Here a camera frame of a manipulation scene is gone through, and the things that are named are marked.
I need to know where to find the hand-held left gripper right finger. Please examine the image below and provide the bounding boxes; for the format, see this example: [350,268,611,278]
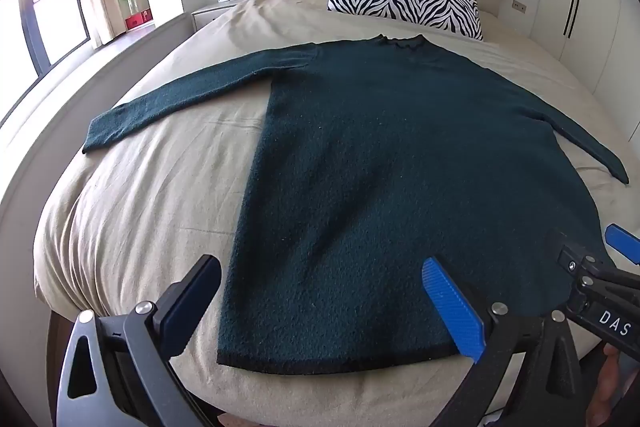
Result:
[421,257,591,427]

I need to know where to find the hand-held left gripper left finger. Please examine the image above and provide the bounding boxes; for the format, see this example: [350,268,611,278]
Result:
[54,254,222,427]

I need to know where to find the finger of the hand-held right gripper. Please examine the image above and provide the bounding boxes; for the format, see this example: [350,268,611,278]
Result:
[604,224,640,266]
[559,246,640,291]

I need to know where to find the dark green knit sweater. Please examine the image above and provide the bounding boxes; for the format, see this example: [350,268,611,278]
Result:
[81,34,630,375]

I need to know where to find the person's right hand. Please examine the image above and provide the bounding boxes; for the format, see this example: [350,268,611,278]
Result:
[590,343,635,427]

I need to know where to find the bed with beige sheet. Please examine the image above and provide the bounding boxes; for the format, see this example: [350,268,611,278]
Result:
[0,0,640,427]

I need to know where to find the white wardrobe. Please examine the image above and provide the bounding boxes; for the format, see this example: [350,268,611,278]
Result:
[530,0,640,108]

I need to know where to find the white window ledge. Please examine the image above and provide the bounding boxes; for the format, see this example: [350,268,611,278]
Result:
[0,12,195,128]

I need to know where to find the red box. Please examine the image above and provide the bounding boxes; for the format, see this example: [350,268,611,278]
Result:
[125,9,154,30]

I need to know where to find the white nightstand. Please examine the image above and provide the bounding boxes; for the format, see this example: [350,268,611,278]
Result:
[192,0,251,32]

